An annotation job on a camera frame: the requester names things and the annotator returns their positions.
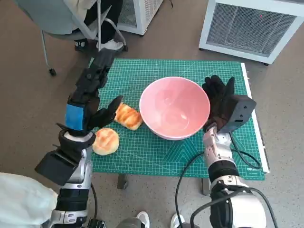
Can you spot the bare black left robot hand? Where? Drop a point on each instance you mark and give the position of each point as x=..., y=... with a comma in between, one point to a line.
x=90, y=116

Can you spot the grey chair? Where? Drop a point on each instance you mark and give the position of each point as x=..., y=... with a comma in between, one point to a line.
x=52, y=19

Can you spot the large white grilled unit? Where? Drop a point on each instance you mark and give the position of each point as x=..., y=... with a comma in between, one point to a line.
x=249, y=26

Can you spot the white shoe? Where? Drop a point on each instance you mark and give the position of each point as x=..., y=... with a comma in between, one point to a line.
x=177, y=219
x=143, y=218

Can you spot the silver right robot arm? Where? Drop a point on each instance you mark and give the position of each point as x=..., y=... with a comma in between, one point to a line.
x=221, y=152

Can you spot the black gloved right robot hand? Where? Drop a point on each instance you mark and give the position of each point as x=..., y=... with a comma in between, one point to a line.
x=218, y=95

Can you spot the small white grilled unit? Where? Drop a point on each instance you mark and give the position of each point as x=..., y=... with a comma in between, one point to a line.
x=140, y=14

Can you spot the round toy bread bun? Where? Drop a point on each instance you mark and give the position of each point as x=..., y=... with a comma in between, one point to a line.
x=105, y=142

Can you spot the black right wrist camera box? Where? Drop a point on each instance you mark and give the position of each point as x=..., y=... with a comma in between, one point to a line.
x=240, y=111

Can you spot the pink bowl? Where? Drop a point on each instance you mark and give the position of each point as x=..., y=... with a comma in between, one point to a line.
x=175, y=107

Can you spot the green cutting mat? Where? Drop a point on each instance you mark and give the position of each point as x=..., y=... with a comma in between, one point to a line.
x=147, y=161

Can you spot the grey table leg bracket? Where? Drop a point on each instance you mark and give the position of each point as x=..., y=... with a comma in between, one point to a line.
x=122, y=182
x=206, y=187

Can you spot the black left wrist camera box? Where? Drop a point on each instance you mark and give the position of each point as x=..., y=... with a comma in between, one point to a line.
x=57, y=166

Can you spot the square pull-apart toy bread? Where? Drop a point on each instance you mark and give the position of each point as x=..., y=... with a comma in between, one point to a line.
x=128, y=116

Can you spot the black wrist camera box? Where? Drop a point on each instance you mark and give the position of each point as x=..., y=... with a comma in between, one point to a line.
x=240, y=111
x=57, y=166

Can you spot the black device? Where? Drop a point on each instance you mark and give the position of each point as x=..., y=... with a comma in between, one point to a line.
x=96, y=224

